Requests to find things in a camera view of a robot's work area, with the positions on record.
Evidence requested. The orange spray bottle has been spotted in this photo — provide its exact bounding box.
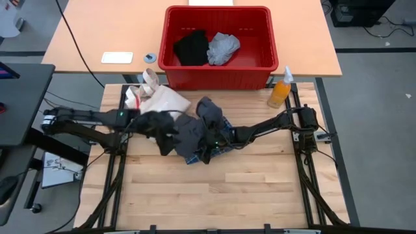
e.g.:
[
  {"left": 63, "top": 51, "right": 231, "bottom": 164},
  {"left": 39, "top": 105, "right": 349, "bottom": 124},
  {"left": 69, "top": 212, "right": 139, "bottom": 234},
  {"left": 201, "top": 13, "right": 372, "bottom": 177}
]
[{"left": 266, "top": 65, "right": 294, "bottom": 110}]

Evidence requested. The black side desk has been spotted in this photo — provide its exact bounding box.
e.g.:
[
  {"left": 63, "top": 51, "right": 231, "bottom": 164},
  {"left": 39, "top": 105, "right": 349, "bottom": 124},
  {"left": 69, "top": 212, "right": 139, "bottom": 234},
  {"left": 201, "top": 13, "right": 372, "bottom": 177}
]
[{"left": 0, "top": 63, "right": 56, "bottom": 147}]

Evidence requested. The black computer mouse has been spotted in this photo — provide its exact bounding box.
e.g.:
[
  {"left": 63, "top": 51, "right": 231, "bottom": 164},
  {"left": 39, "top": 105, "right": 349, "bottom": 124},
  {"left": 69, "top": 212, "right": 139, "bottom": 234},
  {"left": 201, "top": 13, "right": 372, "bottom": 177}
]
[{"left": 0, "top": 175, "right": 19, "bottom": 205}]

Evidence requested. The white paper sheet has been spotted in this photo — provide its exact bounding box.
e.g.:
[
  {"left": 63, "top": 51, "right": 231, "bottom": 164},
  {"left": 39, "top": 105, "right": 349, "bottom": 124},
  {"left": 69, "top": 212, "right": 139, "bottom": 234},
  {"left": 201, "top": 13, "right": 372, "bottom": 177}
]
[{"left": 188, "top": 0, "right": 234, "bottom": 7}]

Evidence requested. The cream canvas tote bag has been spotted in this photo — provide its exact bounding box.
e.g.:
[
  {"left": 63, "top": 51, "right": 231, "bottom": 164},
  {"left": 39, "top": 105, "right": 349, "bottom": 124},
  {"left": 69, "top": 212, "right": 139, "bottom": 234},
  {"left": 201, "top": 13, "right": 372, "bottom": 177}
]
[{"left": 124, "top": 67, "right": 192, "bottom": 144}]

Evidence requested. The black aluminium table frame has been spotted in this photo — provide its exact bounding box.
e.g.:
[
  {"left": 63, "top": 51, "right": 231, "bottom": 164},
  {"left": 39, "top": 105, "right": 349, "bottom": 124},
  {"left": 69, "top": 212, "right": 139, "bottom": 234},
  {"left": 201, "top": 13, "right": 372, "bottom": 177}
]
[{"left": 74, "top": 76, "right": 361, "bottom": 234}]

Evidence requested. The white box with drawing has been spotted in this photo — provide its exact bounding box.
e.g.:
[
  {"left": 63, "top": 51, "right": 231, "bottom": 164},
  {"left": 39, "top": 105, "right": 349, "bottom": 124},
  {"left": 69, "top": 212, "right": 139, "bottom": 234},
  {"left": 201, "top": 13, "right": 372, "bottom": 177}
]
[{"left": 41, "top": 151, "right": 85, "bottom": 189}]

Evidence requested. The black curved side table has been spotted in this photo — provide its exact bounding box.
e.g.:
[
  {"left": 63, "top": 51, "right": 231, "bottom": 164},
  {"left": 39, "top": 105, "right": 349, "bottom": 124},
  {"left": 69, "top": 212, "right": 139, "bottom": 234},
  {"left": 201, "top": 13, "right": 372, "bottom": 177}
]
[{"left": 0, "top": 144, "right": 38, "bottom": 227}]

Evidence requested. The white rectangular card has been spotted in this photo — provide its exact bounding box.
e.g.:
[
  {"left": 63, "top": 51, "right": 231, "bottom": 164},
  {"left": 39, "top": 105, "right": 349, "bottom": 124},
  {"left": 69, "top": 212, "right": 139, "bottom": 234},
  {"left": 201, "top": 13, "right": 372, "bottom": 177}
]
[{"left": 101, "top": 51, "right": 134, "bottom": 65}]

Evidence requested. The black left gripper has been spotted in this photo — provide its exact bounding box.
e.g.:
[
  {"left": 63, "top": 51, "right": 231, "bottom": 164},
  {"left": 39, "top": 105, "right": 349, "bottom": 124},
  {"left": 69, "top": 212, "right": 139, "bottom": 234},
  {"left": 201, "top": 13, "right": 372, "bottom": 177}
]
[{"left": 129, "top": 109, "right": 179, "bottom": 138}]

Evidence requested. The light grey garment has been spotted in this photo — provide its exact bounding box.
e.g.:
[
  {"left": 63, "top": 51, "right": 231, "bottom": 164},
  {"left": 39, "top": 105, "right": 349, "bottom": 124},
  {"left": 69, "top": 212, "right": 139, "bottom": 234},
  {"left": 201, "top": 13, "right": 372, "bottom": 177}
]
[{"left": 206, "top": 31, "right": 241, "bottom": 66}]

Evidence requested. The blue plaid cloth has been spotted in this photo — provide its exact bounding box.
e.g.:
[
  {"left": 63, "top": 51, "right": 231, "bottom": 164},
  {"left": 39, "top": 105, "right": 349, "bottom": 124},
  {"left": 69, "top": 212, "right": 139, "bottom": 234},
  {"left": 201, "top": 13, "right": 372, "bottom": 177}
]
[{"left": 185, "top": 116, "right": 235, "bottom": 165}]

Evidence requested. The black garment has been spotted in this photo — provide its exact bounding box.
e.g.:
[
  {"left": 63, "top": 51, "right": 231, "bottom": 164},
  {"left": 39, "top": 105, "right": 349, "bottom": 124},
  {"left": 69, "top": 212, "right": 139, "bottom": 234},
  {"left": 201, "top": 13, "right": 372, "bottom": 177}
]
[{"left": 173, "top": 29, "right": 209, "bottom": 67}]

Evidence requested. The dark tablet screen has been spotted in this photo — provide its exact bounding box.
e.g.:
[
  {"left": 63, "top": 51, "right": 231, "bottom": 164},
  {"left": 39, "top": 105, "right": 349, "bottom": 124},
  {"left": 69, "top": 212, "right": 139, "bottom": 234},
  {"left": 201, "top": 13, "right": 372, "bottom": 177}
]
[{"left": 0, "top": 61, "right": 20, "bottom": 80}]

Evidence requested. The white plastic stand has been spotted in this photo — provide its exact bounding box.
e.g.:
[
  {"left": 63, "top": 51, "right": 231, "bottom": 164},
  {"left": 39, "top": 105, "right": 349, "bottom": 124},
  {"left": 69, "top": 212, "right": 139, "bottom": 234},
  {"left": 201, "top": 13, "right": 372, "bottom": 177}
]
[{"left": 0, "top": 0, "right": 25, "bottom": 38}]

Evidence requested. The dark grey garment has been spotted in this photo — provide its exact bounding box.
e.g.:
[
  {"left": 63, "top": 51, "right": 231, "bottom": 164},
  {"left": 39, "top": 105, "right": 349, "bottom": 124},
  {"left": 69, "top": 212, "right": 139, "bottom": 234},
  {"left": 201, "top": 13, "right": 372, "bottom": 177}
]
[{"left": 155, "top": 96, "right": 235, "bottom": 165}]

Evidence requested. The light orange desk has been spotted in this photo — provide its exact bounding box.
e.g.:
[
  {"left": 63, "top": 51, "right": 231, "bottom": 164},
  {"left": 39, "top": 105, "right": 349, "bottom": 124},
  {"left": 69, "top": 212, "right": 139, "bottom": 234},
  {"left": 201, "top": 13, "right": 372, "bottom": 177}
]
[{"left": 41, "top": 0, "right": 343, "bottom": 78}]

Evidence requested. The black computer case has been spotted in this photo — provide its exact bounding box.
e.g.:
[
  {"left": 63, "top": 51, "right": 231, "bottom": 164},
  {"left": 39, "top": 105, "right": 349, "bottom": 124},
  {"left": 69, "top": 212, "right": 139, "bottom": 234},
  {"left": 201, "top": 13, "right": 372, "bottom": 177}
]
[{"left": 330, "top": 0, "right": 397, "bottom": 29}]

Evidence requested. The long black hanging cable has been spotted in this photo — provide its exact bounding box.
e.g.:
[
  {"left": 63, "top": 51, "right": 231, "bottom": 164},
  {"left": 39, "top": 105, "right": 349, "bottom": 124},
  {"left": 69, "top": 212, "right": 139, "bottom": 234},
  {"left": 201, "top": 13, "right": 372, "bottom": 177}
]
[{"left": 55, "top": 0, "right": 105, "bottom": 81}]

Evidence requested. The red plastic laundry bin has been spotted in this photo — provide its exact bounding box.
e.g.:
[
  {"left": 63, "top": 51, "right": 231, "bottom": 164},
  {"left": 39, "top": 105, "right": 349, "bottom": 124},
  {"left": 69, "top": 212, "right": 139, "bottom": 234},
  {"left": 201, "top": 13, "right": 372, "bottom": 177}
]
[{"left": 158, "top": 5, "right": 280, "bottom": 91}]

